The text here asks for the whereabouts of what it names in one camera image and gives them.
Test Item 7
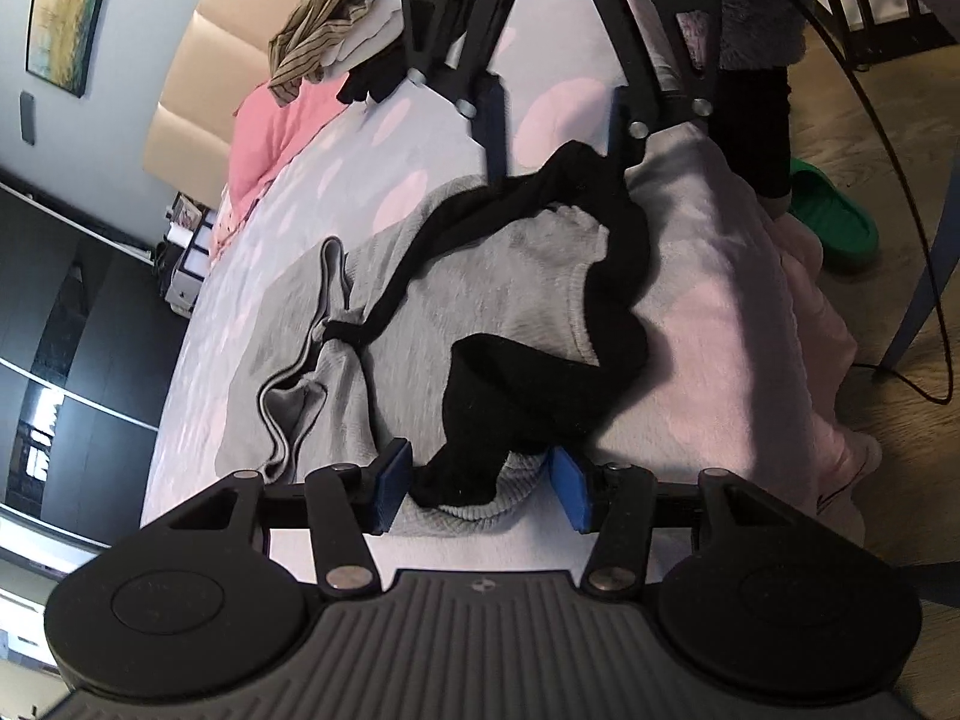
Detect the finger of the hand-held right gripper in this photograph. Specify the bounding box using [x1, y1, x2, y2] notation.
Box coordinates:
[581, 0, 722, 175]
[403, 0, 515, 182]

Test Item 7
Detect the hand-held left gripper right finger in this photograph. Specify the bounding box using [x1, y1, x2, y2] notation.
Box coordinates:
[550, 444, 790, 602]

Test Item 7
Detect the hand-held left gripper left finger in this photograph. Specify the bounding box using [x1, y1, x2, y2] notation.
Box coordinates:
[169, 436, 415, 602]

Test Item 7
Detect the olive striped shirt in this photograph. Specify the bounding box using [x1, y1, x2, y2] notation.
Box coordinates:
[268, 0, 385, 109]

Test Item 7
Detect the grey sweater with black sleeves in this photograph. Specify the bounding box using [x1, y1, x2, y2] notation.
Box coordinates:
[214, 139, 662, 539]

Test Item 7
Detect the white folded garment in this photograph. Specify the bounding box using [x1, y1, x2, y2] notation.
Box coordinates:
[321, 0, 412, 83]

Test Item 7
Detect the person's black pants leg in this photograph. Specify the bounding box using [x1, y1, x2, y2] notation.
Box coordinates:
[709, 64, 797, 205]

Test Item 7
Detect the black folded garment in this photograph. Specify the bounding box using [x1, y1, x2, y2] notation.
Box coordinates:
[335, 52, 421, 106]

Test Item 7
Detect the grey pink-dotted bed sheet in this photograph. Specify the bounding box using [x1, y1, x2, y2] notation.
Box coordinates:
[139, 0, 884, 590]

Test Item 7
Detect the green slipper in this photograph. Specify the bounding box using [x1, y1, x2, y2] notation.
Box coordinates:
[784, 157, 881, 276]

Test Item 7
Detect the beige padded headboard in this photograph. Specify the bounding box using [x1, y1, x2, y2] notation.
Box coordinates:
[142, 10, 314, 190]

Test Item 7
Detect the dark wooden chair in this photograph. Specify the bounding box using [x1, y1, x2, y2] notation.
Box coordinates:
[812, 0, 960, 74]

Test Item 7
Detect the pink dotted pillow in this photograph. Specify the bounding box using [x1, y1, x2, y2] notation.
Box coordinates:
[208, 187, 242, 260]

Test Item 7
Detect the white nightstand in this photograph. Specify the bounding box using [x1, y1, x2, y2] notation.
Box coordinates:
[154, 193, 220, 317]

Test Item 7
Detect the blue chair leg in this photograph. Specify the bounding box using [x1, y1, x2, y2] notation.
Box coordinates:
[876, 187, 960, 377]

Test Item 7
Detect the framed landscape painting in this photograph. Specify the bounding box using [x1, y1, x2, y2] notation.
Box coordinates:
[25, 0, 125, 98]

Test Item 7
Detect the black cable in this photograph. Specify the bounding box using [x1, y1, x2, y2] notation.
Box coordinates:
[716, 0, 960, 407]

